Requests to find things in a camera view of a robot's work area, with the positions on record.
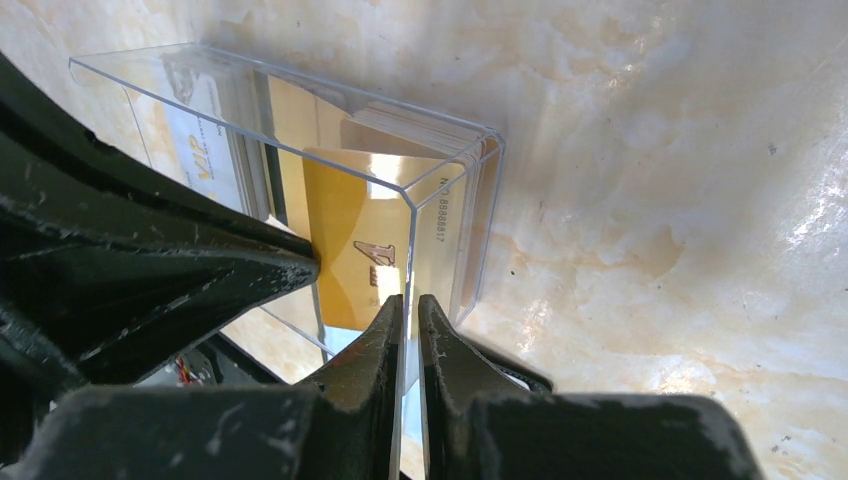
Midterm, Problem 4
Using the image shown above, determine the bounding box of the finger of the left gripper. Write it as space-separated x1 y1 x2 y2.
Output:
1 56 315 259
1 194 319 385

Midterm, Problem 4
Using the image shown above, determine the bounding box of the clear plastic card box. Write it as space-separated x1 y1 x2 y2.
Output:
69 43 503 356

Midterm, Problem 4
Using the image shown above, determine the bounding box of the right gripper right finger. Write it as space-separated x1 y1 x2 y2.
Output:
418 294 762 479

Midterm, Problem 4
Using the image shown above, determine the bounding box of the gold credit card stack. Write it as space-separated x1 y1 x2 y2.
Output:
268 78 500 331

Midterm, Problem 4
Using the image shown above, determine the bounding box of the silver credit card stack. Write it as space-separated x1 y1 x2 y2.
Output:
160 54 272 220

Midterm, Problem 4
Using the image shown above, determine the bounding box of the black card holder wallet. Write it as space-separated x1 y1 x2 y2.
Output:
432 335 554 395

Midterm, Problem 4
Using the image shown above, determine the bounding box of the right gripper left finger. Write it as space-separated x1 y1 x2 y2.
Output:
16 295 404 479

